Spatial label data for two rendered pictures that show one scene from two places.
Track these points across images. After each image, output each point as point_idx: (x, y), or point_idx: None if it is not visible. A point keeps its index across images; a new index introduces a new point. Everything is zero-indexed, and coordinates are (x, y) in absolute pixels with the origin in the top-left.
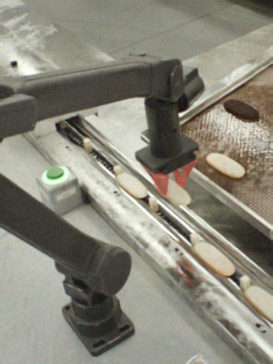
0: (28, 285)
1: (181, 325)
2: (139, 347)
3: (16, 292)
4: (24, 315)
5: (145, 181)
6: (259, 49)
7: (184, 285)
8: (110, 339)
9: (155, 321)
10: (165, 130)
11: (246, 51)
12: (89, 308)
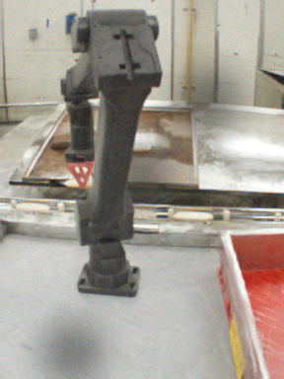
0: (29, 291)
1: (158, 255)
2: (152, 276)
3: (25, 299)
4: (51, 307)
5: (38, 202)
6: (18, 140)
7: (144, 229)
8: (134, 279)
9: (141, 261)
10: (91, 123)
11: (11, 142)
12: (120, 257)
